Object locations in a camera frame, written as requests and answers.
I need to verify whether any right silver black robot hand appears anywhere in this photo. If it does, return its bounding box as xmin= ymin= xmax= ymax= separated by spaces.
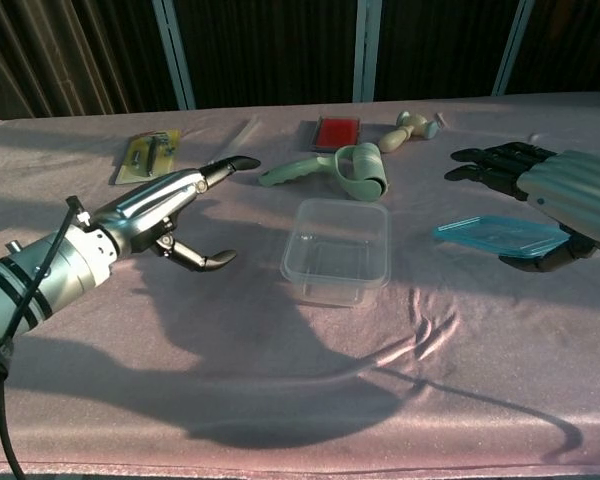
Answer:
xmin=443 ymin=141 xmax=600 ymax=274

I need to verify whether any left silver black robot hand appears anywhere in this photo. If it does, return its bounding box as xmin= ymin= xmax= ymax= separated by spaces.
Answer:
xmin=90 ymin=155 xmax=262 ymax=274

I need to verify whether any blue container lid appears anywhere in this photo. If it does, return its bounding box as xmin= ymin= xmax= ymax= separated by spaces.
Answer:
xmin=431 ymin=215 xmax=572 ymax=262

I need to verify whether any clear plastic container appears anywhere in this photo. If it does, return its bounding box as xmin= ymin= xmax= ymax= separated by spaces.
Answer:
xmin=279 ymin=197 xmax=393 ymax=308

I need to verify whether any razor in yellow blister pack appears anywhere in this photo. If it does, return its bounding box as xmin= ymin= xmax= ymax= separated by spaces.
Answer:
xmin=113 ymin=128 xmax=182 ymax=187

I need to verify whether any clear glass tube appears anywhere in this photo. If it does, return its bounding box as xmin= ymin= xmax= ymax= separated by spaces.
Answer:
xmin=207 ymin=116 xmax=260 ymax=166

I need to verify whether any red ink pad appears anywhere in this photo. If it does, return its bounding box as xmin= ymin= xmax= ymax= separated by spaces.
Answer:
xmin=309 ymin=115 xmax=364 ymax=152

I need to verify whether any green lint roller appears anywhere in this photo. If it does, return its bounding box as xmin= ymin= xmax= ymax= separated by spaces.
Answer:
xmin=257 ymin=142 xmax=392 ymax=204

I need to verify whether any pink tablecloth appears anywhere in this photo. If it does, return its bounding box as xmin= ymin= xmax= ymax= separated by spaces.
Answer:
xmin=0 ymin=92 xmax=600 ymax=476

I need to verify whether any grey metal frame post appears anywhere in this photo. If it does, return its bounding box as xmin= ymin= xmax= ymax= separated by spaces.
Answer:
xmin=491 ymin=0 xmax=537 ymax=97
xmin=151 ymin=0 xmax=197 ymax=111
xmin=352 ymin=0 xmax=384 ymax=104

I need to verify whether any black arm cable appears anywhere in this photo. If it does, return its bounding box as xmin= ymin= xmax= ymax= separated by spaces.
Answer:
xmin=0 ymin=195 xmax=82 ymax=480

